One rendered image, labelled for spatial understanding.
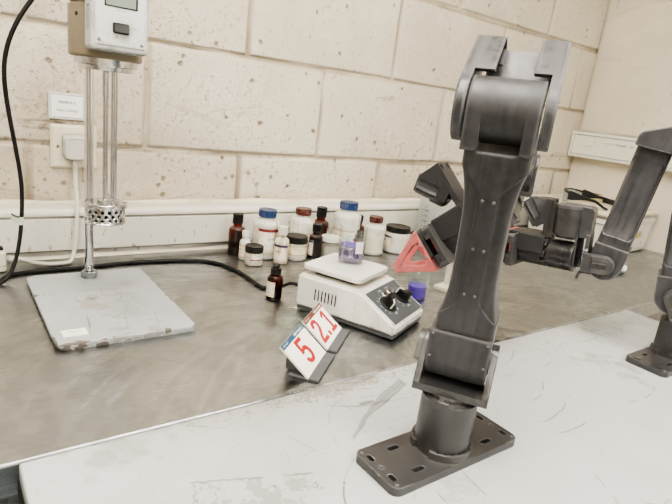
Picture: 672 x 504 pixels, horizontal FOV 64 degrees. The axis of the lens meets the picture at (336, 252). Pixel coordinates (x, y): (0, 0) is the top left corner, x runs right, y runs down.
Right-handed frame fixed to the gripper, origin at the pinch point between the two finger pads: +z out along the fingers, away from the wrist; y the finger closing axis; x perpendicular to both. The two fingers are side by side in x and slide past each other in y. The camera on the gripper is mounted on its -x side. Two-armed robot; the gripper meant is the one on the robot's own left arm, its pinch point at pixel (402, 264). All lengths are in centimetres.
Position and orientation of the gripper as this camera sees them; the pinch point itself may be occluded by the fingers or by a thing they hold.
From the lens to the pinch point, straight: 88.4
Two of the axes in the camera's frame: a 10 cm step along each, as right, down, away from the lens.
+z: -7.2, 4.5, 5.3
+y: -5.1, 1.7, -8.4
